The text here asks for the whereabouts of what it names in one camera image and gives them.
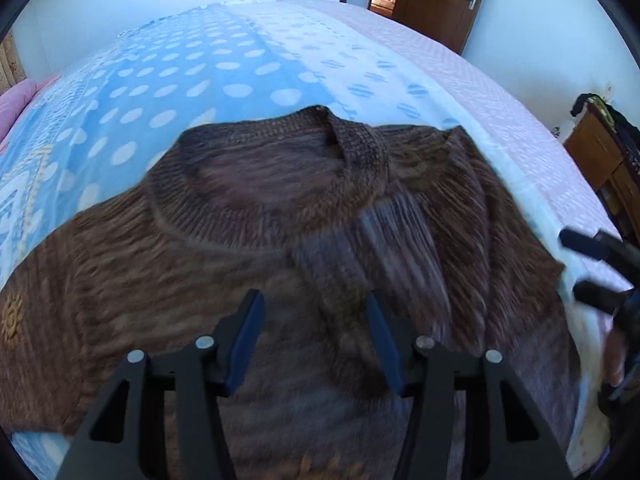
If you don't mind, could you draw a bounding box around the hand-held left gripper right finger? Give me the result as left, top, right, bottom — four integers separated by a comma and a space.
366, 292, 573, 480

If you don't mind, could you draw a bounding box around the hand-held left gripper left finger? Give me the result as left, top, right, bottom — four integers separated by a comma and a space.
55, 289, 266, 480

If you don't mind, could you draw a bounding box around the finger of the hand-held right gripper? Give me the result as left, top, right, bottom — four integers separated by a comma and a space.
559, 228, 640, 267
572, 280, 637, 318

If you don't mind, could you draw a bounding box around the brown knitted sweater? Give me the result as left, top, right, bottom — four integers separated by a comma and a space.
0, 105, 583, 480

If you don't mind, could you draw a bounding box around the dark clothes pile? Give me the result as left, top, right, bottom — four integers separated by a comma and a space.
572, 92, 640, 162

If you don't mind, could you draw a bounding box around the person's right hand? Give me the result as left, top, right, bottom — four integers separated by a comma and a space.
602, 329, 631, 387

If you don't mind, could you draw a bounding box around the wooden nightstand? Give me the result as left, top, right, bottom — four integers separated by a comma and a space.
563, 102, 640, 243

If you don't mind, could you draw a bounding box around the blue pink printed bedsheet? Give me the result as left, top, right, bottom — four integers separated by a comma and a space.
0, 0, 623, 480

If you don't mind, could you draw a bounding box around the pink folded quilt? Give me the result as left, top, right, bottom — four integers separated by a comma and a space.
0, 79, 52, 147

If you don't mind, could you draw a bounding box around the golden patterned curtain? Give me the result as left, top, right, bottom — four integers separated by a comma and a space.
0, 35, 27, 93

